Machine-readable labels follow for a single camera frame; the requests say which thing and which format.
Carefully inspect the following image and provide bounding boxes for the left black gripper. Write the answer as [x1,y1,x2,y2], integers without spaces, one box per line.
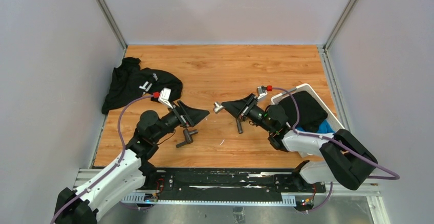
[152,100,209,143]

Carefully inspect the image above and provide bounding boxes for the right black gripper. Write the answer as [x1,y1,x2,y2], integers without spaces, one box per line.
[222,94,274,133]

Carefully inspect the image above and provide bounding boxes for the grey tee pipe fitting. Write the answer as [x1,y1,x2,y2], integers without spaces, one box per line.
[213,102,224,114]

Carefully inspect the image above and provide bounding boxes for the grey faucet with lever handle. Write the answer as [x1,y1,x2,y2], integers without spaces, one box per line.
[235,118,244,134]

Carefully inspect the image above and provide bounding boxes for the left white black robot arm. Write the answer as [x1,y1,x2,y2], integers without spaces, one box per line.
[50,101,210,223]

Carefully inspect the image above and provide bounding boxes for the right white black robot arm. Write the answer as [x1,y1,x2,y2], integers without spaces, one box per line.
[215,91,378,192]

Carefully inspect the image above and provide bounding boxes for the black cloth with white print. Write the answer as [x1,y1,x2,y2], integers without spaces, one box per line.
[101,57,183,115]

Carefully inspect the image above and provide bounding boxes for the black cloth in basket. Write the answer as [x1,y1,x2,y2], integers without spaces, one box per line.
[278,91,328,127]

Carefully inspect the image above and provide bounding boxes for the blue cloth in basket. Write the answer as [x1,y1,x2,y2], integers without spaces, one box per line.
[296,120,335,133]

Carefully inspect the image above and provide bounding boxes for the white plastic basket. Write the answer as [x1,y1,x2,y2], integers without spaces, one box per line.
[271,83,346,158]

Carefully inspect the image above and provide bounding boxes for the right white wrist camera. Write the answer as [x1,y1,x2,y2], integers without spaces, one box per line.
[256,86,268,102]

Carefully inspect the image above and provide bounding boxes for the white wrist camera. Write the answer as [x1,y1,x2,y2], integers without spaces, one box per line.
[256,86,268,102]
[158,87,173,109]

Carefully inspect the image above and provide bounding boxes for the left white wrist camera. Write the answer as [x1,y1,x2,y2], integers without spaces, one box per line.
[158,87,173,109]

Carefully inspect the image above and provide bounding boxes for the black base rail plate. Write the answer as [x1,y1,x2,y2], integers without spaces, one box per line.
[76,167,328,207]

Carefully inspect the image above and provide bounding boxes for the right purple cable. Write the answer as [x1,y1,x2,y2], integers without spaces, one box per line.
[266,85,401,181]

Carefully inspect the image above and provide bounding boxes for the purple cable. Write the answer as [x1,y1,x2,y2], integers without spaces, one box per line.
[266,85,401,181]
[50,92,161,224]

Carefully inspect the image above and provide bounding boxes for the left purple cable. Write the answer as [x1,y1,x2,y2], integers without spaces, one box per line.
[50,92,161,224]

